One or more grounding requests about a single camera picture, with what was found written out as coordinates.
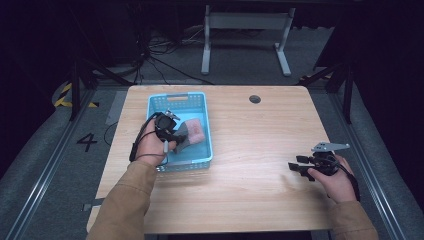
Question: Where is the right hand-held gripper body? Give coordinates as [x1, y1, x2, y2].
[308, 142, 351, 177]

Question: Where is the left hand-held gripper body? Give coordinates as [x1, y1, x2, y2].
[153, 109, 181, 143]

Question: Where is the grey glove with pink cuff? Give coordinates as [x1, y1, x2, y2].
[172, 117, 205, 155]

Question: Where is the light blue plastic basket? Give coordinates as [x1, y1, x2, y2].
[146, 91, 214, 173]

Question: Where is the person's right hand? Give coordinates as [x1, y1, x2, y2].
[307, 155, 357, 205]

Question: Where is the person's left hand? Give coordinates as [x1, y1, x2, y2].
[134, 118, 178, 168]

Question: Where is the black metal stand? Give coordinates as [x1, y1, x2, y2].
[68, 58, 134, 122]
[299, 61, 355, 125]

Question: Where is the yellow and black hazard tape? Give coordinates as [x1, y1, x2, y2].
[54, 82, 100, 109]

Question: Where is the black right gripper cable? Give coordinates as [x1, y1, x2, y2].
[333, 157, 362, 203]

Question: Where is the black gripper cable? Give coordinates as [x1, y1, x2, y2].
[129, 112, 169, 165]
[333, 157, 362, 203]

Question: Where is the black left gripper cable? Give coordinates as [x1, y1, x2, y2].
[129, 112, 169, 165]

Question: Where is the bundle of black floor cables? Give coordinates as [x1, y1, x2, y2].
[131, 23, 215, 86]

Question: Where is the grey metal desk frame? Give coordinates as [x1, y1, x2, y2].
[200, 4, 297, 77]

